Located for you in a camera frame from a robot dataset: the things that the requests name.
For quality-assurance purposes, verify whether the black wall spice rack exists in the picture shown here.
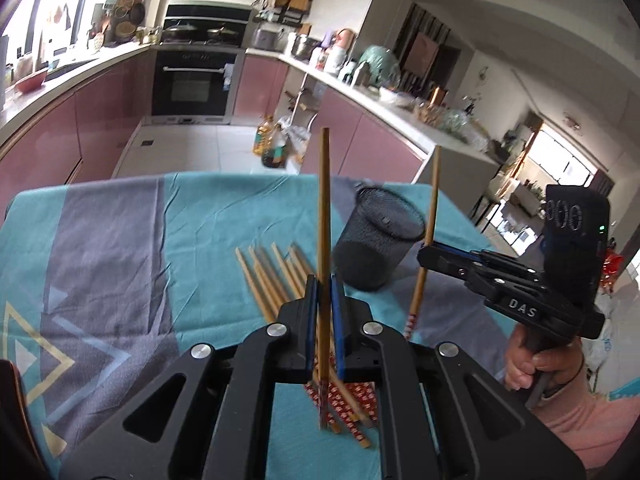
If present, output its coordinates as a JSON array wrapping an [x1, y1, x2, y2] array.
[[252, 0, 314, 28]]

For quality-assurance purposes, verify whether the green rounded appliance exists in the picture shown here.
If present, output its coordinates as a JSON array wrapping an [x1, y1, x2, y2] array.
[[358, 46, 401, 89]]

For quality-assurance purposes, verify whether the red bowl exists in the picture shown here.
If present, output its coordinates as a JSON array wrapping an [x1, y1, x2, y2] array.
[[14, 68, 48, 94]]

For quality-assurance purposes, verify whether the right hand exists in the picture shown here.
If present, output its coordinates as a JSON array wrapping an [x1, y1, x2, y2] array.
[[504, 324, 584, 390]]

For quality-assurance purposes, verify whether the dark oil bottle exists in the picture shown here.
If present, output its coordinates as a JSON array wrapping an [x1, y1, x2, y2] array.
[[262, 125, 288, 169]]

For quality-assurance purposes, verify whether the pink thermos kettle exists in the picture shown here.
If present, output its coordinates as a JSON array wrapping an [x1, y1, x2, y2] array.
[[332, 28, 356, 74]]

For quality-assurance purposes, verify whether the black built-in oven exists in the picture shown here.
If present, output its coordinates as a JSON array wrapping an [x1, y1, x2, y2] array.
[[151, 44, 245, 125]]

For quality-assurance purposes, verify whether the steel stock pot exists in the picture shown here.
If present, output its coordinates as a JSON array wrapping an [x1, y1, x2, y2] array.
[[291, 35, 321, 62]]

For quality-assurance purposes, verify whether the yellow cooking oil bottle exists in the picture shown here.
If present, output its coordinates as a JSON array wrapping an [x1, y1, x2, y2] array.
[[253, 115, 274, 156]]

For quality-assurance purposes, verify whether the kitchen window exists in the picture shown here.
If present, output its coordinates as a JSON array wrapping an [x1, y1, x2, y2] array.
[[1, 0, 80, 65]]

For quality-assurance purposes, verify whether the black mesh pen cup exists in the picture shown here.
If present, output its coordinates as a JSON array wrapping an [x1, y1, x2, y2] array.
[[332, 185, 426, 292]]

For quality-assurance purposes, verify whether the right forearm pink sleeve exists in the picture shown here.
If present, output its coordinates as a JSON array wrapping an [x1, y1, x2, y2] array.
[[533, 367, 639, 470]]

